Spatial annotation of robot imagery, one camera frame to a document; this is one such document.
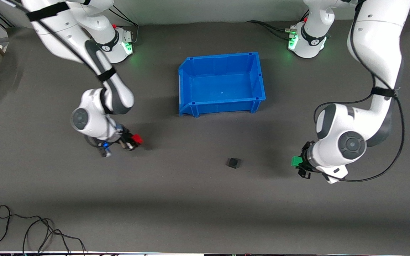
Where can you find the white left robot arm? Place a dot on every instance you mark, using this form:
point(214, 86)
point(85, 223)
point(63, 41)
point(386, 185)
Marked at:
point(372, 42)

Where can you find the blue plastic storage bin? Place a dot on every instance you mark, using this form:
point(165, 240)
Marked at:
point(222, 85)

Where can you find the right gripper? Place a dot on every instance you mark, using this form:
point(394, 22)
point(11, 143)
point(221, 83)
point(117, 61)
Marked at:
point(124, 138)

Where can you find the red cube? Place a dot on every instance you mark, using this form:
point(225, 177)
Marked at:
point(137, 139)

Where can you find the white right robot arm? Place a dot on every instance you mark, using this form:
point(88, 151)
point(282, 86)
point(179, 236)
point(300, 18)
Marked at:
point(66, 39)

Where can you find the black cube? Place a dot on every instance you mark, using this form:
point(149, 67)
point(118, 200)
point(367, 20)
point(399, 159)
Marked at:
point(232, 163)

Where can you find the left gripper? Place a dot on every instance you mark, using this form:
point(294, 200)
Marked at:
point(304, 158)

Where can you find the green cube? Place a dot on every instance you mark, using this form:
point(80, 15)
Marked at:
point(296, 161)

